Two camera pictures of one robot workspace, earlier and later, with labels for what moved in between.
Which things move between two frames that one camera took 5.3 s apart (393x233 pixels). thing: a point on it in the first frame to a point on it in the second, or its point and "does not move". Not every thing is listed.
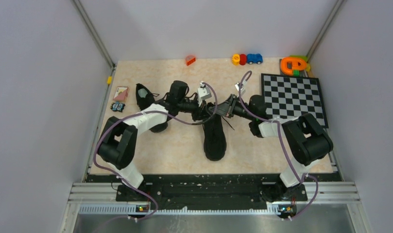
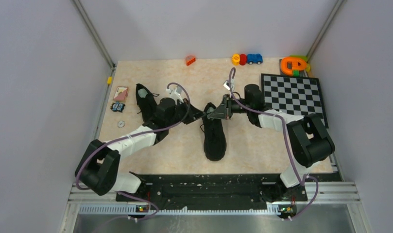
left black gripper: [201, 112] to [192, 113]
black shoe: [145, 96] does not move
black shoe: [214, 137] does not move
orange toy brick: [190, 59] does not move
